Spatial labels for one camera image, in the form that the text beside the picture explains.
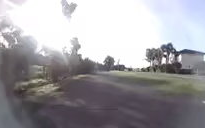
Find small distant tree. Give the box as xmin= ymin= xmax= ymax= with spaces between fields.
xmin=103 ymin=55 xmax=116 ymax=72

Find dark bushes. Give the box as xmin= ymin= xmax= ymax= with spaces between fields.
xmin=44 ymin=56 xmax=98 ymax=83

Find dark grey asphalt road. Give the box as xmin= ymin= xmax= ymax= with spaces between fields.
xmin=19 ymin=73 xmax=205 ymax=128

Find cluster of palm trees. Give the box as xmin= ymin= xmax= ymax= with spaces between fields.
xmin=144 ymin=42 xmax=180 ymax=73

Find green grass lawn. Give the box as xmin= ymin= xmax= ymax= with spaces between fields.
xmin=103 ymin=70 xmax=205 ymax=98

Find white house with dark roof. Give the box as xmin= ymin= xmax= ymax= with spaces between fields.
xmin=176 ymin=48 xmax=205 ymax=75

